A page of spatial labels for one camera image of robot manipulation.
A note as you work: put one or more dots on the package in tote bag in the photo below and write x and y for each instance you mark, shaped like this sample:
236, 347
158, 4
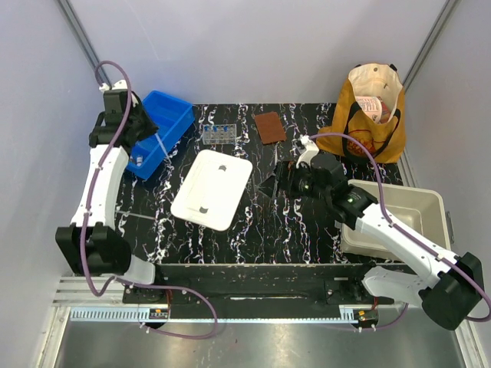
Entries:
374, 107

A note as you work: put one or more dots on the beige plastic tub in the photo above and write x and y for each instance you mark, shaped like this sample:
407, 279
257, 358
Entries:
421, 209

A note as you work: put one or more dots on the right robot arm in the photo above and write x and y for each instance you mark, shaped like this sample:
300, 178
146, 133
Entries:
445, 285

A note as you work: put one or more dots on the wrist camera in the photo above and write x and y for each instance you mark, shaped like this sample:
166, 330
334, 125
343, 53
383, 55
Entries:
308, 150
119, 86

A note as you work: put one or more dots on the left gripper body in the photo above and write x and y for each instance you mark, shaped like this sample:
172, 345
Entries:
144, 126

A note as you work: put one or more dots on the yellow tote bag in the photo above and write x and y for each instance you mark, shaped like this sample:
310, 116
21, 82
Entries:
352, 132

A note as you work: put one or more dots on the brown scouring pad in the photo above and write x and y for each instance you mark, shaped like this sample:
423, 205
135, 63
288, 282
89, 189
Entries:
270, 128

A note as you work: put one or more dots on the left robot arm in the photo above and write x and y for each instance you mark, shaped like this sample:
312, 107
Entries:
90, 243

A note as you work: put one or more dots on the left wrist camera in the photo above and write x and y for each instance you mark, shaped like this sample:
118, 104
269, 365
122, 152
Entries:
119, 86

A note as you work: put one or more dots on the white rectangular lid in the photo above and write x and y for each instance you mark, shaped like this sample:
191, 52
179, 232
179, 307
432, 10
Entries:
211, 192

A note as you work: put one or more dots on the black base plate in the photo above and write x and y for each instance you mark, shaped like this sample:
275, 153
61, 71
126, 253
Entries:
259, 292

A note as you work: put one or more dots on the blue divided plastic bin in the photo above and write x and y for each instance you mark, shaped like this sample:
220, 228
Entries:
173, 117

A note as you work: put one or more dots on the clear test tube rack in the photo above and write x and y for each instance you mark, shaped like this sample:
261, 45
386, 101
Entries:
222, 141

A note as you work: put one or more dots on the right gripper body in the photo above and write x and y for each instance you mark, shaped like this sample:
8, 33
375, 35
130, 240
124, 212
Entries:
301, 180

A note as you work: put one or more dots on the clear plastic pipette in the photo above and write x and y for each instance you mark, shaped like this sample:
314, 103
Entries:
163, 148

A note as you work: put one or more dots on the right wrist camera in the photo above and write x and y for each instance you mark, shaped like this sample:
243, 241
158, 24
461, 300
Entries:
308, 150

